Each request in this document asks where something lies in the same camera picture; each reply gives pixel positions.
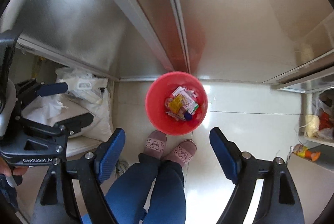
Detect yellow snack packet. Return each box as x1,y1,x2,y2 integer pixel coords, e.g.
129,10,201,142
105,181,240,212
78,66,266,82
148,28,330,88
167,94,184,114

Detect blue round lid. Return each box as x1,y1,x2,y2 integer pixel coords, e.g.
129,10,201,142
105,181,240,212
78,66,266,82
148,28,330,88
183,112,192,121

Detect white green medicine box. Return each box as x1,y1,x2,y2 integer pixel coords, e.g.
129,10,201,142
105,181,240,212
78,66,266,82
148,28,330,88
182,98,199,115

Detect clear sachet with pink card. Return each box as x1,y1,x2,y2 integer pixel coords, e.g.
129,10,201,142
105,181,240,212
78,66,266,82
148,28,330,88
172,86,197,99

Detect red trash bin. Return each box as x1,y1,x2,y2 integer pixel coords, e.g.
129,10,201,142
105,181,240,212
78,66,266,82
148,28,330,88
145,72,208,135

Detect person's left hand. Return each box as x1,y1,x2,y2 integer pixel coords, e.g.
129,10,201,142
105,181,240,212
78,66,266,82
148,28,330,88
0,157,29,176

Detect white plastic bag on floor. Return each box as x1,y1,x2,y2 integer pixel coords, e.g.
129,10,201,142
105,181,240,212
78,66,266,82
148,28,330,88
22,67,113,142

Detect orange yellow bottle on floor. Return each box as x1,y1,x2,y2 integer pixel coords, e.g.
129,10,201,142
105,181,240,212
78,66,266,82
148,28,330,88
293,144,321,161

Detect pink slipper left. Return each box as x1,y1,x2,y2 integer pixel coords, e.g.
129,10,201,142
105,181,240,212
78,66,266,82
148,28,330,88
143,130,167,160

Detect pink slipper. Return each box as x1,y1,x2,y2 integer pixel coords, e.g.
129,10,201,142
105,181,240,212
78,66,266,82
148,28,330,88
163,140,197,167
143,130,167,160

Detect person's legs in jeans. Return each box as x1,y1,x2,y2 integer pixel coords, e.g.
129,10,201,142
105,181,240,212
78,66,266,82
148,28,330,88
105,153,186,224

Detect pink slipper right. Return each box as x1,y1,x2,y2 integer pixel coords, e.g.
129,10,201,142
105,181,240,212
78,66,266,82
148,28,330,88
163,140,197,167

